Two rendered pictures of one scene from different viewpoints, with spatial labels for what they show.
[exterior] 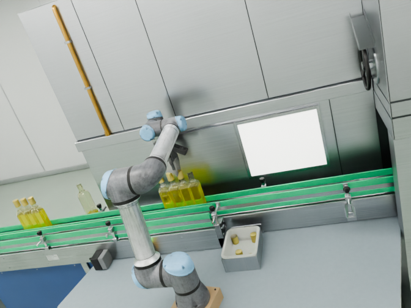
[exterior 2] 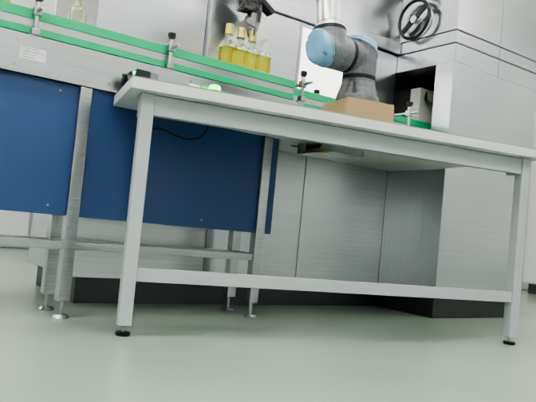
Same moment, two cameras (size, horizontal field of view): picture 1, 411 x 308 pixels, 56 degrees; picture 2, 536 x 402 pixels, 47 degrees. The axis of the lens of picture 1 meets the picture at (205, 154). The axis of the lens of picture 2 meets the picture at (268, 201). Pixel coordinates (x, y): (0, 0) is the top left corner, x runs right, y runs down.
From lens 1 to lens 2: 2.70 m
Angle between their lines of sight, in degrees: 58
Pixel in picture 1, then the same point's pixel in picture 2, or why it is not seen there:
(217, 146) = (277, 40)
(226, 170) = (277, 72)
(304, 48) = not seen: outside the picture
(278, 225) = not seen: hidden behind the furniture
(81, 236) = (110, 41)
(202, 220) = (285, 88)
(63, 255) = (60, 59)
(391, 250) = not seen: hidden behind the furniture
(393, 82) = (461, 14)
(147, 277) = (343, 39)
